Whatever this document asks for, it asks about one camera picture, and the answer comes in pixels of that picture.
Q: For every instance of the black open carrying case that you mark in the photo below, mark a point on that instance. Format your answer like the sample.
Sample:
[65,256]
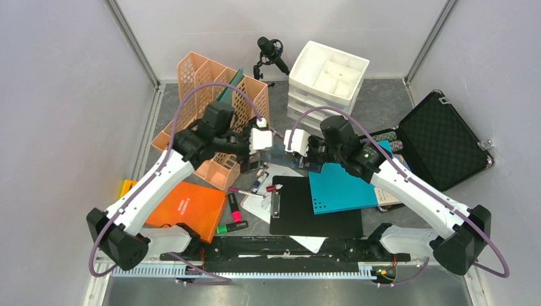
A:
[438,145]

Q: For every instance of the magenta marker pen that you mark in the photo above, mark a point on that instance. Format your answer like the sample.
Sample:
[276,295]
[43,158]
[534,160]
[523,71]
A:
[247,193]

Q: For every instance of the black clipboard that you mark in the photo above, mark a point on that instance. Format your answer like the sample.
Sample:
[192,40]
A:
[297,217]

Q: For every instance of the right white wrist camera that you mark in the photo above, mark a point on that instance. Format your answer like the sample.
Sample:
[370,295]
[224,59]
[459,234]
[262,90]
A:
[296,141]

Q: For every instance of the teal notebook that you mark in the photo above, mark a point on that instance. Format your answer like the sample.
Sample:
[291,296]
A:
[334,190]

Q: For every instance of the yellow orange block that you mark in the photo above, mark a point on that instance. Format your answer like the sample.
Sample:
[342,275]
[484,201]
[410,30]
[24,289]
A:
[127,185]

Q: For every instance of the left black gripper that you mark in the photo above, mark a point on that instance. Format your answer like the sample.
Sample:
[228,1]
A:
[244,159]

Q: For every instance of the blue cap white marker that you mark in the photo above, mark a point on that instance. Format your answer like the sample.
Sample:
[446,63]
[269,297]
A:
[257,184]

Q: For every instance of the dark blue hardcover book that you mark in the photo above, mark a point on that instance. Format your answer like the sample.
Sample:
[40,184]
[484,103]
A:
[277,155]

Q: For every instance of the white label booklet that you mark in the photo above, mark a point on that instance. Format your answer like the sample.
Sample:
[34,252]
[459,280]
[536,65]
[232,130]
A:
[383,198]

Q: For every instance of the green file folder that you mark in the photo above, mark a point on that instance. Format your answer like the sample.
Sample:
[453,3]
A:
[225,94]

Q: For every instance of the black microphone on tripod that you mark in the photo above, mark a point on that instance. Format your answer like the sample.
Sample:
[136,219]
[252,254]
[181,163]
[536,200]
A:
[270,54]

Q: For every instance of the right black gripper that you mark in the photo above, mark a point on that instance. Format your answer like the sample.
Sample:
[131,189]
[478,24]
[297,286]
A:
[312,139]

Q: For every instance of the green highlighter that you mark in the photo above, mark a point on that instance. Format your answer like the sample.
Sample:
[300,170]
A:
[235,226]

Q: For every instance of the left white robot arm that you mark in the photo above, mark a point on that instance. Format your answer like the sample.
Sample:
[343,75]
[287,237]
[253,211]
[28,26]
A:
[116,231]

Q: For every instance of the printed white paper sheet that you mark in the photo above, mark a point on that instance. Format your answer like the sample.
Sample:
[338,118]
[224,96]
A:
[261,207]

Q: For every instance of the orange book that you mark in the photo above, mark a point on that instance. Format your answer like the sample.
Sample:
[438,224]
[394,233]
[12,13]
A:
[196,206]

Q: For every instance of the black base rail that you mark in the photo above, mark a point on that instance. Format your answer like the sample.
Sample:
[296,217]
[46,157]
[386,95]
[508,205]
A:
[281,254]

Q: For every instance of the white plastic drawer unit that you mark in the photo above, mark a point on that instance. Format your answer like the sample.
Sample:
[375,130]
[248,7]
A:
[324,76]

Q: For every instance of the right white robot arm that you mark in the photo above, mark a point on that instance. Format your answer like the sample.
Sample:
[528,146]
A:
[457,233]

